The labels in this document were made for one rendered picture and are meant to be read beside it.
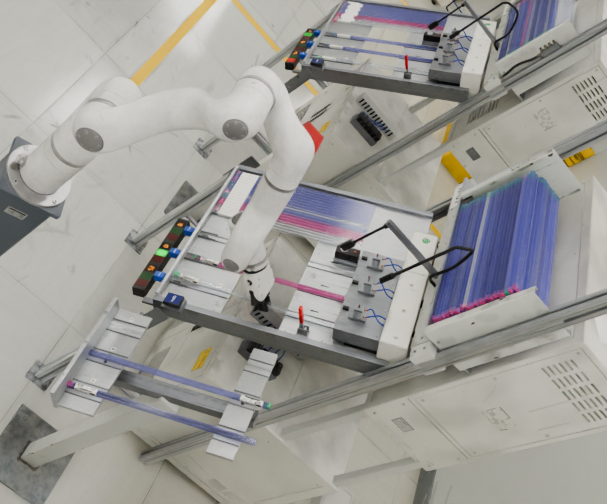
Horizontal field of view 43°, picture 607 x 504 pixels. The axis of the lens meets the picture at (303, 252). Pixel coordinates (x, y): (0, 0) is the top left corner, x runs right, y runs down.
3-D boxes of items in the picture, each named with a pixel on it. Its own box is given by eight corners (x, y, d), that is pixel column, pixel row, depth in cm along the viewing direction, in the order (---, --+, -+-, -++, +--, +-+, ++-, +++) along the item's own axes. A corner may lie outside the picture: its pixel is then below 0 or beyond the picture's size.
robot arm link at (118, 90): (42, 145, 197) (90, 100, 182) (75, 104, 210) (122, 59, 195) (79, 176, 202) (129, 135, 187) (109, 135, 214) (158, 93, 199)
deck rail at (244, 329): (153, 312, 229) (152, 298, 225) (156, 308, 230) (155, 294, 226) (384, 380, 217) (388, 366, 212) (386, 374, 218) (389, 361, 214)
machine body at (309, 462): (102, 418, 281) (206, 374, 242) (181, 289, 330) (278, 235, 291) (225, 517, 303) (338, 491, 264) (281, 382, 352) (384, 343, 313)
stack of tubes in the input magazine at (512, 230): (429, 321, 201) (518, 287, 184) (460, 204, 237) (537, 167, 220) (458, 351, 205) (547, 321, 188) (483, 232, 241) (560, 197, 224)
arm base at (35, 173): (-3, 187, 204) (29, 157, 193) (16, 134, 215) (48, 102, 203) (60, 219, 215) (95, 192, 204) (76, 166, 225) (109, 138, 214)
